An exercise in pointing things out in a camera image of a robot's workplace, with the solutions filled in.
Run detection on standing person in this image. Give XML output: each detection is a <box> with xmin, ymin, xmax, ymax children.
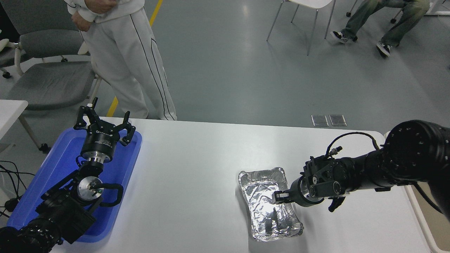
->
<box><xmin>64</xmin><ymin>0</ymin><xmax>177</xmax><ymax>121</ymax></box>

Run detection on large pale bin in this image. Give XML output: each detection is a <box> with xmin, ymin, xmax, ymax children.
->
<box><xmin>384</xmin><ymin>131</ymin><xmax>450</xmax><ymax>253</ymax></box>

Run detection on white desk foot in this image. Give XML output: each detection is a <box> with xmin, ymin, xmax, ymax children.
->
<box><xmin>424</xmin><ymin>0</ymin><xmax>450</xmax><ymax>16</ymax></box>

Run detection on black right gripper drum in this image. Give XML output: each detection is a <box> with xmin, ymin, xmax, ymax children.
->
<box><xmin>289</xmin><ymin>175</ymin><xmax>314</xmax><ymax>208</ymax></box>

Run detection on white chair with metal legs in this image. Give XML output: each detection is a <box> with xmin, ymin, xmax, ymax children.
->
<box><xmin>266</xmin><ymin>0</ymin><xmax>336</xmax><ymax>56</ymax></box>

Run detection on silver foil tray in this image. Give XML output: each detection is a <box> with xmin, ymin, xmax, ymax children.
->
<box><xmin>238</xmin><ymin>167</ymin><xmax>304</xmax><ymax>242</ymax></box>

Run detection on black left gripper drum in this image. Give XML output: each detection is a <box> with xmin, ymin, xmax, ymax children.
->
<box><xmin>81</xmin><ymin>127</ymin><xmax>122</xmax><ymax>158</ymax></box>

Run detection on person's hand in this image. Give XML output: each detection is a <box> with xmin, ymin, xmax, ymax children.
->
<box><xmin>84</xmin><ymin>0</ymin><xmax>118</xmax><ymax>14</ymax></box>
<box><xmin>71</xmin><ymin>14</ymin><xmax>93</xmax><ymax>32</ymax></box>

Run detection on seated person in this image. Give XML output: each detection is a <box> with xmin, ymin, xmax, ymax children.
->
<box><xmin>330</xmin><ymin>0</ymin><xmax>431</xmax><ymax>57</ymax></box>

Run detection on small white side table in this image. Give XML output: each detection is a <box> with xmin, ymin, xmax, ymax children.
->
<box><xmin>0</xmin><ymin>99</ymin><xmax>28</xmax><ymax>141</ymax></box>

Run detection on blue plastic tray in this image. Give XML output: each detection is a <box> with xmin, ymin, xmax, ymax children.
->
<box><xmin>6</xmin><ymin>126</ymin><xmax>143</xmax><ymax>244</ymax></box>

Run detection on black floor cables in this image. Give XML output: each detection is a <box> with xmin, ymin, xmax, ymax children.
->
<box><xmin>0</xmin><ymin>160</ymin><xmax>36</xmax><ymax>218</ymax></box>

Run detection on grey office chair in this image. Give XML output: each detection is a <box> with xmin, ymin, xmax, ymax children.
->
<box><xmin>0</xmin><ymin>0</ymin><xmax>103</xmax><ymax>154</ymax></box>

